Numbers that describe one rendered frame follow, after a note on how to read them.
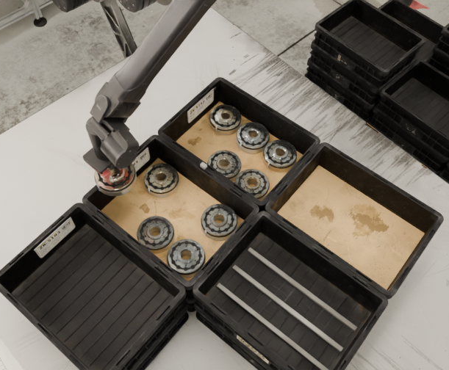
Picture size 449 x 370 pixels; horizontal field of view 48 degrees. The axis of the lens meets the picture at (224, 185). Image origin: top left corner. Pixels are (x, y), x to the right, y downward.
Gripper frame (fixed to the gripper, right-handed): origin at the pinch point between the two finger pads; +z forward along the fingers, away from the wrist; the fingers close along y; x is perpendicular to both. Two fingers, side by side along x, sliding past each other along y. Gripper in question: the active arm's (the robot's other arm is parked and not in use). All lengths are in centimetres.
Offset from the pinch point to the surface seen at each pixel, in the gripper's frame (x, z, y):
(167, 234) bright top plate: -15.6, 19.3, 1.5
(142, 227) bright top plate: -8.9, 19.5, -1.6
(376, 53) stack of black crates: -11, 59, 140
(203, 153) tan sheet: -3.4, 23.1, 29.7
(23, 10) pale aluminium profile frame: 173, 98, 69
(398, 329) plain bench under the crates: -80, 34, 28
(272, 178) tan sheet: -25, 23, 37
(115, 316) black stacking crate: -20.5, 21.9, -23.4
